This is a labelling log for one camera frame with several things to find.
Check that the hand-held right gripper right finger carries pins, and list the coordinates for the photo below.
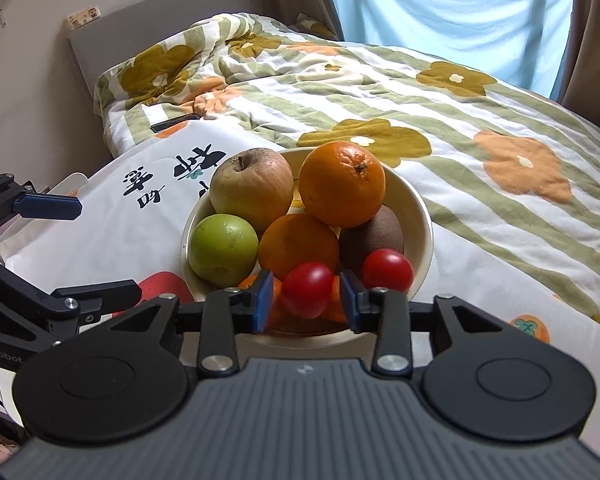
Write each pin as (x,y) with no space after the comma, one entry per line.
(351,302)

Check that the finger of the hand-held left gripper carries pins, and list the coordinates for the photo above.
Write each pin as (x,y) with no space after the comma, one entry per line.
(105,296)
(50,207)

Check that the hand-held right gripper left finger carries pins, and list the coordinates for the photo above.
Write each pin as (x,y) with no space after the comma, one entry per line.
(262,302)

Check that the small mandarin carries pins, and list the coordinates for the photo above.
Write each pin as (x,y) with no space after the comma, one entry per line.
(277,305)
(336,310)

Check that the red cherry tomato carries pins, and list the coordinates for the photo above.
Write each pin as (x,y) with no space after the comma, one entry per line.
(387,270)
(307,290)

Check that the small green apple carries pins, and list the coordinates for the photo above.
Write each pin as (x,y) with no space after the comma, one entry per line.
(222,250)

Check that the medium orange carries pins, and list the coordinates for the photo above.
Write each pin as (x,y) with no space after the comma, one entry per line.
(297,245)

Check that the brown kiwi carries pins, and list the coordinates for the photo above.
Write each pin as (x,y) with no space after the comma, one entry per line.
(372,235)

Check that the white bowl with yellow print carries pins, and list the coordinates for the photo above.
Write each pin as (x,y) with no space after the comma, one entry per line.
(415,230)

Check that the large wrinkled red-yellow apple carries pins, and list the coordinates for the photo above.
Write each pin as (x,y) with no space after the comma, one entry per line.
(250,190)

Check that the large orange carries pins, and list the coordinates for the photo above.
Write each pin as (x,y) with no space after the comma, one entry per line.
(342,185)

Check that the white persimmon print cloth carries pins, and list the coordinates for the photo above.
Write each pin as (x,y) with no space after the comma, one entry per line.
(130,240)

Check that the black phone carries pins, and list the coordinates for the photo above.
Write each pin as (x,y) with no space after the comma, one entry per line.
(172,122)

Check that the grey bed headboard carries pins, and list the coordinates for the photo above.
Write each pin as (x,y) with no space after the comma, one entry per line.
(130,35)

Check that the floral striped blanket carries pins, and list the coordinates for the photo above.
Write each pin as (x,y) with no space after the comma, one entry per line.
(430,125)

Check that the printed tissue pack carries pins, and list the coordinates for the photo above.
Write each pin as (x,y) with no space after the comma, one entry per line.
(83,16)

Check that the light blue curtain cloth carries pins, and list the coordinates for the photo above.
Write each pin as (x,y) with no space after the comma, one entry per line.
(455,10)

